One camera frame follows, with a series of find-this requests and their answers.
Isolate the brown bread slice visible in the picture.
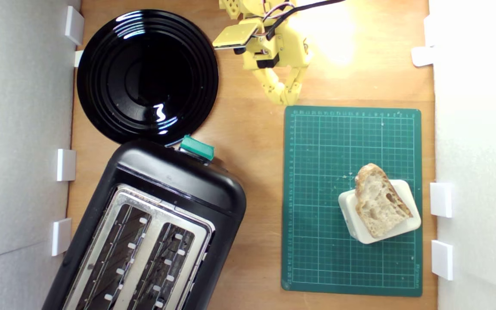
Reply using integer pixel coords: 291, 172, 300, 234
354, 163, 414, 239

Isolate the green toaster lever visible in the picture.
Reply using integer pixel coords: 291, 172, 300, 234
179, 134, 215, 161

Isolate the black two-slot toaster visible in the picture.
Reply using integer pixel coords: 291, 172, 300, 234
41, 139, 247, 310

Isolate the green cutting mat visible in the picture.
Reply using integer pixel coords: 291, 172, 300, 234
281, 105, 423, 298

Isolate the black round plate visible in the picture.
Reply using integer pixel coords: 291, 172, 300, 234
77, 9, 219, 146

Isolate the white block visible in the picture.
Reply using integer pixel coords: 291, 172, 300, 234
338, 179, 422, 245

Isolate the yellow gripper camera mount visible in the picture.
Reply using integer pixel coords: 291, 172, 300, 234
212, 22, 259, 55

